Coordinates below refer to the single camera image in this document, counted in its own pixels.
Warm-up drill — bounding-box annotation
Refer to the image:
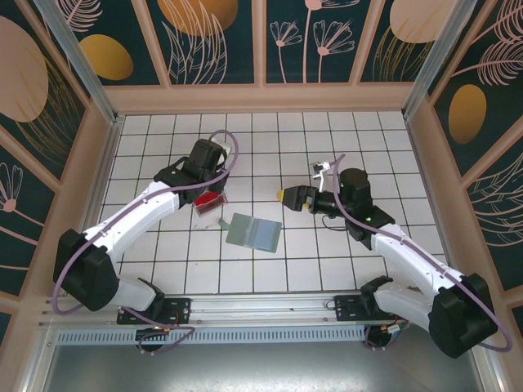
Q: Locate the aluminium corner post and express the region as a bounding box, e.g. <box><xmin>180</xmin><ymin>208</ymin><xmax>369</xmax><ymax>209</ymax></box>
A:
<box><xmin>402</xmin><ymin>0</ymin><xmax>487</xmax><ymax>119</ymax></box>
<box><xmin>34</xmin><ymin>0</ymin><xmax>123</xmax><ymax>126</ymax></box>

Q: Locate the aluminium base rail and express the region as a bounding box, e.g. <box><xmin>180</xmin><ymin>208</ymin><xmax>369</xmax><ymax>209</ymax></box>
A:
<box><xmin>38</xmin><ymin>290</ymin><xmax>485</xmax><ymax>327</ymax></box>

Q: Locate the grey metal panel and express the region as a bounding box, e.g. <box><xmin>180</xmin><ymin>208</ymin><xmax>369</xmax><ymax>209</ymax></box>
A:
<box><xmin>24</xmin><ymin>342</ymin><xmax>503</xmax><ymax>392</ymax></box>

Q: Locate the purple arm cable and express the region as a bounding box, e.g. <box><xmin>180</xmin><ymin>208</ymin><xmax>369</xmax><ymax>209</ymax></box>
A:
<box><xmin>329</xmin><ymin>153</ymin><xmax>514</xmax><ymax>353</ymax></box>
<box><xmin>52</xmin><ymin>129</ymin><xmax>240</xmax><ymax>315</ymax></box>

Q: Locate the teal and red card box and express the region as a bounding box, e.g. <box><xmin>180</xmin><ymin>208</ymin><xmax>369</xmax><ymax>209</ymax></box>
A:
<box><xmin>193</xmin><ymin>191</ymin><xmax>226</xmax><ymax>208</ymax></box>

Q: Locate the slotted grey cable duct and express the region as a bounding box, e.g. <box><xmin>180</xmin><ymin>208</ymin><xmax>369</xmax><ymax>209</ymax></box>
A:
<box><xmin>55</xmin><ymin>328</ymin><xmax>369</xmax><ymax>344</ymax></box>

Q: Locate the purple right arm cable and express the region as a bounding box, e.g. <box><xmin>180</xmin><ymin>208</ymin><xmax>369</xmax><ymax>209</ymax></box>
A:
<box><xmin>329</xmin><ymin>153</ymin><xmax>514</xmax><ymax>353</ymax></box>

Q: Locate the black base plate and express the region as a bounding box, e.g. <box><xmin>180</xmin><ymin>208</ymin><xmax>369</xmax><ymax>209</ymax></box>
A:
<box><xmin>333</xmin><ymin>294</ymin><xmax>385</xmax><ymax>322</ymax></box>
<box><xmin>117</xmin><ymin>297</ymin><xmax>193</xmax><ymax>326</ymax></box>

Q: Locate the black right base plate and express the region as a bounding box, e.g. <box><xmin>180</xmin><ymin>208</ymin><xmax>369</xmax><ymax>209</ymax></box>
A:
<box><xmin>333</xmin><ymin>294</ymin><xmax>385</xmax><ymax>322</ymax></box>

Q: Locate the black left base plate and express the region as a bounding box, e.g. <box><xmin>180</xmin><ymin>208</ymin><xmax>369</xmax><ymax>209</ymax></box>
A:
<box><xmin>117</xmin><ymin>297</ymin><xmax>193</xmax><ymax>326</ymax></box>

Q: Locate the grey-green card holder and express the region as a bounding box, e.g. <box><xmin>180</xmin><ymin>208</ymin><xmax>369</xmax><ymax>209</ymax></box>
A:
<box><xmin>216</xmin><ymin>212</ymin><xmax>284</xmax><ymax>252</ymax></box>

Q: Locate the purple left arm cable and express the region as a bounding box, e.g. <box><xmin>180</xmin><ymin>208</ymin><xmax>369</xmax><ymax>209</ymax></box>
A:
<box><xmin>52</xmin><ymin>129</ymin><xmax>240</xmax><ymax>315</ymax></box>

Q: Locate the aluminium side rail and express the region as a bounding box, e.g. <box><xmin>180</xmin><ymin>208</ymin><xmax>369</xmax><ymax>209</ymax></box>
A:
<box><xmin>60</xmin><ymin>116</ymin><xmax>123</xmax><ymax>297</ymax></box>
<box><xmin>403</xmin><ymin>114</ymin><xmax>465</xmax><ymax>289</ymax></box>

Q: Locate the small green controller board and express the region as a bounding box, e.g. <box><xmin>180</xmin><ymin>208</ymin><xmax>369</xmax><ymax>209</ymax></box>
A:
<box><xmin>382</xmin><ymin>320</ymin><xmax>410</xmax><ymax>340</ymax></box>

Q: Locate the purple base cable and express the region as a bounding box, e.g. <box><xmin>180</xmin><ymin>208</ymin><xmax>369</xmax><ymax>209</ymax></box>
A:
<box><xmin>122</xmin><ymin>308</ymin><xmax>194</xmax><ymax>356</ymax></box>
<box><xmin>364</xmin><ymin>324</ymin><xmax>396</xmax><ymax>353</ymax></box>

